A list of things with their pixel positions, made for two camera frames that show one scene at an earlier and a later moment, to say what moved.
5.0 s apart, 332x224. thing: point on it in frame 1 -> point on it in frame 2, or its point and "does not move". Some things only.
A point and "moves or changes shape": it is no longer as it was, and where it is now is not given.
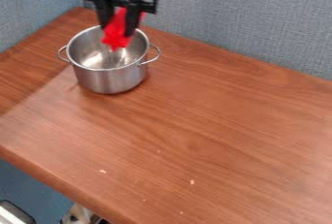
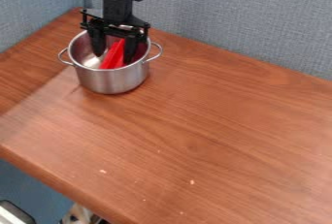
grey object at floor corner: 13,214 does not move
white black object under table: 80,215 does not move
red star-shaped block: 116,37 moves or changes shape
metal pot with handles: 106,71 does not move
